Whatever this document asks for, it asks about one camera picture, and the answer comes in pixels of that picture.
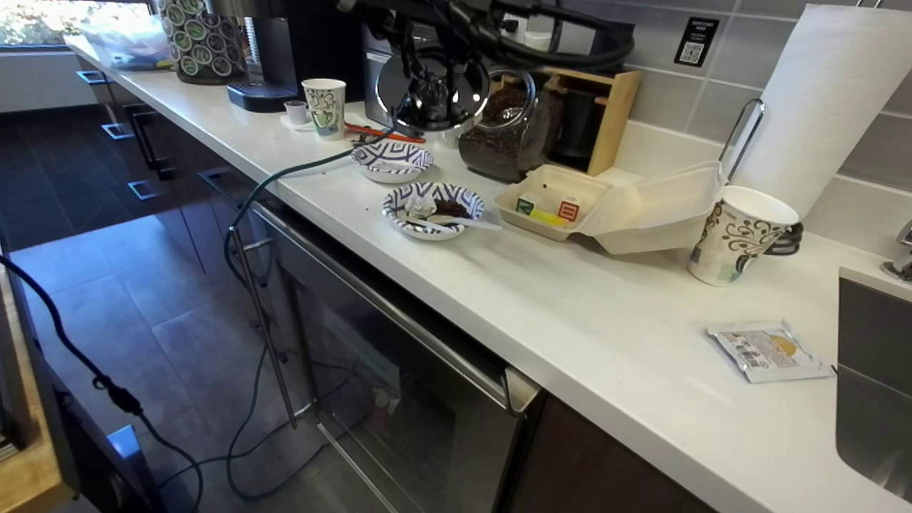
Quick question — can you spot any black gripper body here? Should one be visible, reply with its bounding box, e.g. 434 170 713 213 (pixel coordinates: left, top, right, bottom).
375 0 501 56

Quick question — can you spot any silver round lid with knob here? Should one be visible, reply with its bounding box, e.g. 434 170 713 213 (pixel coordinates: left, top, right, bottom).
375 42 494 137

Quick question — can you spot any glass container of coffee beans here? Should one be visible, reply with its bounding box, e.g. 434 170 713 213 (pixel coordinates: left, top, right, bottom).
457 80 565 186

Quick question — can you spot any single coffee pod dark lid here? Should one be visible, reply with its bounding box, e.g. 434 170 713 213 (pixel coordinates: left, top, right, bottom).
280 97 314 129

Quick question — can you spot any white foam takeout container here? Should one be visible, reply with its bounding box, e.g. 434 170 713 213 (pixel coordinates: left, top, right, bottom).
494 160 726 260

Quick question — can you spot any orange plastic item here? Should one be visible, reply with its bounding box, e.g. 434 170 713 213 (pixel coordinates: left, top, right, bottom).
341 119 427 147

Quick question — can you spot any patterned paper cup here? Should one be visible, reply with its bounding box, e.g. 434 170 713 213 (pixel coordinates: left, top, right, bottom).
300 76 350 138
686 183 806 288

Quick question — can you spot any blue patterned paper plate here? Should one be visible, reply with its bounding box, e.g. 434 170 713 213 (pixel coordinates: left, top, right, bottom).
350 138 435 187

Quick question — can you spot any silver black Keurig coffee machine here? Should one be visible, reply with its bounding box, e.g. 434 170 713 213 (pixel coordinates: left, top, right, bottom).
226 0 370 113

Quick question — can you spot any black rectangular item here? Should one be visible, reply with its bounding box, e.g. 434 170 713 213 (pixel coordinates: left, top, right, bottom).
552 89 609 166

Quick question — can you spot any patterned ceramic bowl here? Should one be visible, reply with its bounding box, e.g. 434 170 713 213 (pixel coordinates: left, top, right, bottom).
381 180 499 244

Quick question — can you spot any dark chocolate food piece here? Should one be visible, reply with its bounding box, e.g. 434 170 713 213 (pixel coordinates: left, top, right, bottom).
431 193 474 223

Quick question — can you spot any wooden holder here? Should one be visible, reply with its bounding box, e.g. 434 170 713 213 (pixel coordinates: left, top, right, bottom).
538 66 643 180

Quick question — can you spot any white plastic fork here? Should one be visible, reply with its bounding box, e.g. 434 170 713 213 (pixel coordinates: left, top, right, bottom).
401 207 501 233

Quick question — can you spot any black QR code sticker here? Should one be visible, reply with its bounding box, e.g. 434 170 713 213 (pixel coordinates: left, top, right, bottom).
673 13 725 70

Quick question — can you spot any metal paper towel holder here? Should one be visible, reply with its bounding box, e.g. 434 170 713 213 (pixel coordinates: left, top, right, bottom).
715 94 770 186

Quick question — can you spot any clear plastic bag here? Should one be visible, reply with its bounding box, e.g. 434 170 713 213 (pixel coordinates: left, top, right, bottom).
79 7 180 70

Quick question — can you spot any patterned paper cup right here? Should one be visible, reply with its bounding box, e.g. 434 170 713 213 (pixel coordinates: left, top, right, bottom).
686 183 806 288

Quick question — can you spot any white paper towel roll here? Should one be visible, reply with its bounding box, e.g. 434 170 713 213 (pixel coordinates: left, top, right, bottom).
735 2 912 223

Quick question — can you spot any clear snack packet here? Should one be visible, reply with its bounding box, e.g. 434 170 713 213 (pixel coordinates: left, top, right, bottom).
705 319 836 386

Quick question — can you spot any black floor equipment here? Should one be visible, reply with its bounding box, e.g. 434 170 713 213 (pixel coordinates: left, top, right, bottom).
53 384 170 513

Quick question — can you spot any steel sink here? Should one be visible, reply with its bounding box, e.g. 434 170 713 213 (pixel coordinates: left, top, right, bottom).
831 268 912 508

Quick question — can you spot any wooden board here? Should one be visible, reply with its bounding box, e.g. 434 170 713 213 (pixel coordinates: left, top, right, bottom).
0 268 73 513

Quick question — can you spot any robot arm with black cables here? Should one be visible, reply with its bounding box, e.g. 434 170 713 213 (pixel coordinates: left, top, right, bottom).
337 0 638 73

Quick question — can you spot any black wire pod rack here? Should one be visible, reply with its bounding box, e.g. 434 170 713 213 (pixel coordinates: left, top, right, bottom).
155 0 254 89

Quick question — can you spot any black floor cable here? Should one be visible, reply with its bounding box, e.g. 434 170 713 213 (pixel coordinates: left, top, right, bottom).
0 254 207 513

